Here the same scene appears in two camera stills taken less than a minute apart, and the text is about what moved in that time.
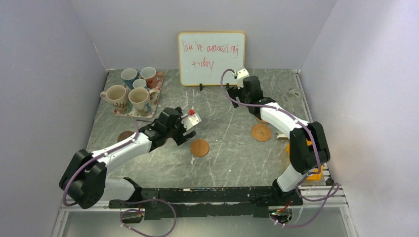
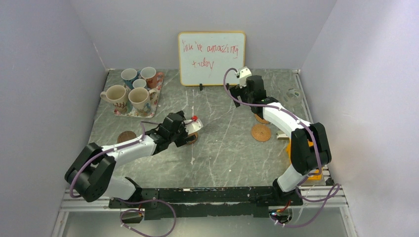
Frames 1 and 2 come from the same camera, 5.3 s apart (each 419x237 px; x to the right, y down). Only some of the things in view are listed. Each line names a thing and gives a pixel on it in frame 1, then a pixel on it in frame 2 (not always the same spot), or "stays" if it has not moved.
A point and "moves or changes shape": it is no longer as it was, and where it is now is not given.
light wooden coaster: (262, 121) stays
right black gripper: (235, 92) stays
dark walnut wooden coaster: (123, 135) stays
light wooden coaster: (199, 148) moves or changes shape
